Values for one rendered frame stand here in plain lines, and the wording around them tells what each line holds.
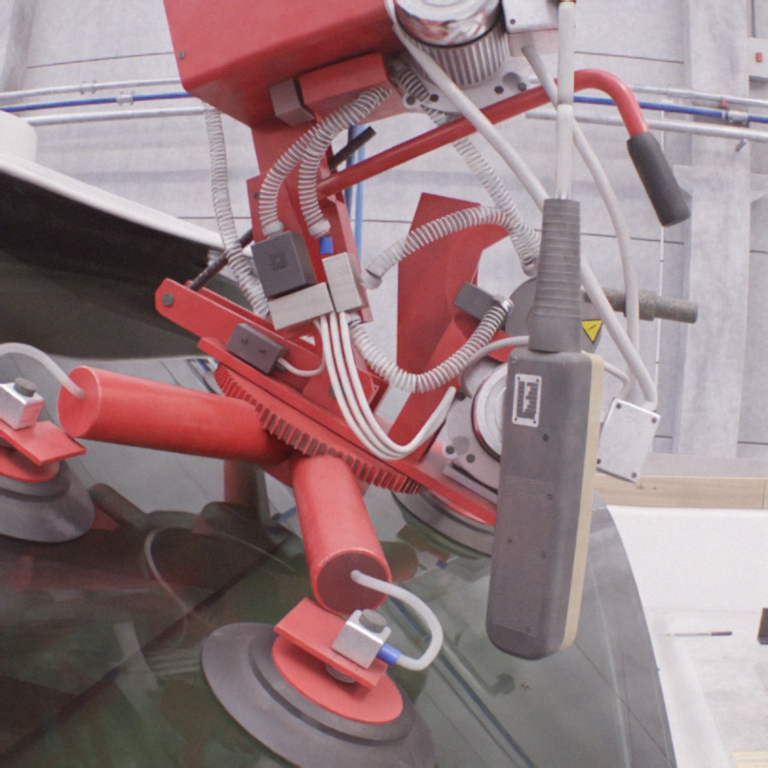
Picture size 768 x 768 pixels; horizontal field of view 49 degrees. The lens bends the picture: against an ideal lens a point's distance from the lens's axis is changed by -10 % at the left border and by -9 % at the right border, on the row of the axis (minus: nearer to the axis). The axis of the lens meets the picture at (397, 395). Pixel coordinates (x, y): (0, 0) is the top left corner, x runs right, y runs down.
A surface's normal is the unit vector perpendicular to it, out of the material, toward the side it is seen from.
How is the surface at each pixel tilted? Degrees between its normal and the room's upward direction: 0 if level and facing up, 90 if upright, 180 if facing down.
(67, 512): 48
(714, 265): 90
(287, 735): 33
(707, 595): 90
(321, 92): 90
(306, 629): 26
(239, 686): 22
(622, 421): 82
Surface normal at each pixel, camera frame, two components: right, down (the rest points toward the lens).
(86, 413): -0.52, -0.14
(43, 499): 0.81, 0.45
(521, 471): -0.72, 0.01
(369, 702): 0.48, -0.86
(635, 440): -0.08, -0.07
